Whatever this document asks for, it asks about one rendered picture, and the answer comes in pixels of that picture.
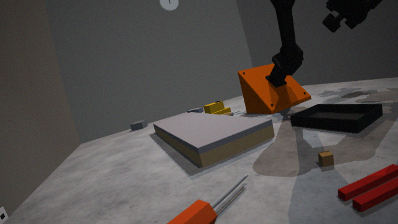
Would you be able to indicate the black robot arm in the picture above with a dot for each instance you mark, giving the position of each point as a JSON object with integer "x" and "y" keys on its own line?
{"x": 290, "y": 57}

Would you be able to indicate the grey panel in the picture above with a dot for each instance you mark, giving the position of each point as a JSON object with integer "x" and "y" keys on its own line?
{"x": 209, "y": 138}

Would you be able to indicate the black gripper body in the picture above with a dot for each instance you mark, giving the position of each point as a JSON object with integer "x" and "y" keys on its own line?
{"x": 333, "y": 23}

